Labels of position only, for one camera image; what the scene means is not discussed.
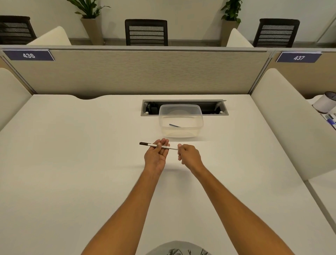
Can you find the person's right hand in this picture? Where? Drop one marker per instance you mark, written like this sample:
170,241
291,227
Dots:
192,157

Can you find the person's left forearm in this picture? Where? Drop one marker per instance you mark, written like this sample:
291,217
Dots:
128,210

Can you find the white pen holder cup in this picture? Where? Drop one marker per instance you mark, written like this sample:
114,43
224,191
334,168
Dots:
324,102

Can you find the white side divider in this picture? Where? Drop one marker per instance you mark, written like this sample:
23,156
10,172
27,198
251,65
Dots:
294,120
10,97
52,36
237,39

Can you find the person's left thumb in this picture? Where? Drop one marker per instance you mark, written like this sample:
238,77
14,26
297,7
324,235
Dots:
154,146

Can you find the person's left hand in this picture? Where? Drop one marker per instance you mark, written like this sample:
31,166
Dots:
154,160

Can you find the narrow beige partition panel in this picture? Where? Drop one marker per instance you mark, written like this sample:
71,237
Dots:
307,78

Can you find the wide beige partition panel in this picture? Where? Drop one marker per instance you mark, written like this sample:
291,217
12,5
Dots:
136,73

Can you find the white pen with black cap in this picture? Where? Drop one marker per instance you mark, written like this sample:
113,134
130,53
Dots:
147,144

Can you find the grey patterned shirt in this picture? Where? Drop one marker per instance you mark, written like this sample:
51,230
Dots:
178,249

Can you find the black mesh office chair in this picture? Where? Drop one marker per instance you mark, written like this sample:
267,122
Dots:
146,31
275,32
15,30

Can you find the bunch of pens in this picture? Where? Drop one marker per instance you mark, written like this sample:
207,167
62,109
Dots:
330,119

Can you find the person's right thumb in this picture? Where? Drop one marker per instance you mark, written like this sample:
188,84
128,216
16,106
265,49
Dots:
181,146

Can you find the person's right forearm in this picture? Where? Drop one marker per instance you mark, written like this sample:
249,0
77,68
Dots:
236,207

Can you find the potted plant in beige planter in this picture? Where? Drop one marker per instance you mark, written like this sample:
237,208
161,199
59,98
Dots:
231,22
90,23

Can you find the blue desk number sign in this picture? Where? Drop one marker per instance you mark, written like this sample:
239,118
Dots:
298,57
28,55

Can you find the clear plastic container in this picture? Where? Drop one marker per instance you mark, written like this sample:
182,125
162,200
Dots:
181,120

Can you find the small grey-blue pen cap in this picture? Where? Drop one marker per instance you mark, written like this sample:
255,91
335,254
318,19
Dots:
174,125

